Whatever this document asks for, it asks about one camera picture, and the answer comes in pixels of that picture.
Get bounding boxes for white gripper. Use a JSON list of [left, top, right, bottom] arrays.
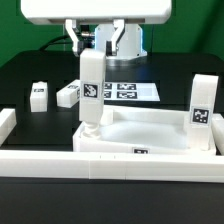
[[20, 0, 172, 56]]

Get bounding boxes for black cable with connector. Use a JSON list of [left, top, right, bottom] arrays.
[[39, 31, 98, 52]]

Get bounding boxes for white front fence bar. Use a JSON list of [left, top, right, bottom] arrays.
[[0, 150, 224, 183]]

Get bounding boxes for white right fence block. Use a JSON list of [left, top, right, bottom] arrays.
[[212, 114, 224, 156]]

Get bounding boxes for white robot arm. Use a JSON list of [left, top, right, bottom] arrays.
[[21, 0, 172, 60]]

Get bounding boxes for white desk top tray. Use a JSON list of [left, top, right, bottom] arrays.
[[73, 105, 216, 156]]

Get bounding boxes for white left fence block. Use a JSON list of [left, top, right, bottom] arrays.
[[0, 108, 17, 146]]

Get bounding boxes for printed marker sheet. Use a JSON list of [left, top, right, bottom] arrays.
[[104, 82, 160, 102]]

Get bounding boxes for white fence block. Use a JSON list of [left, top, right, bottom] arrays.
[[0, 108, 17, 146], [212, 114, 224, 156]]

